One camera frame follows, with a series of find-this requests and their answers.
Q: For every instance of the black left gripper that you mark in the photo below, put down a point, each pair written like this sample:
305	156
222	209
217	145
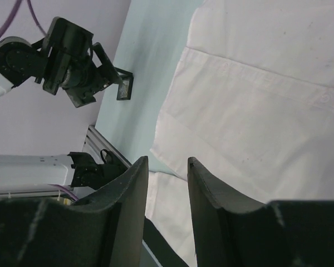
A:
82	83

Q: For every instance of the aluminium frame rail left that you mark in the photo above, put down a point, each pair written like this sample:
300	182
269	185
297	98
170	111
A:
95	142

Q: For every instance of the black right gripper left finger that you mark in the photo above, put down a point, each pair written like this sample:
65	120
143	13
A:
104	228

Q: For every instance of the black display box left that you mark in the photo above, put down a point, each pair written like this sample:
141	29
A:
125	85

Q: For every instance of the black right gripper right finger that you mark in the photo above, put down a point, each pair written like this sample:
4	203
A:
231	229

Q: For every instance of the white button-up shirt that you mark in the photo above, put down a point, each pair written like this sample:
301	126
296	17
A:
252	98

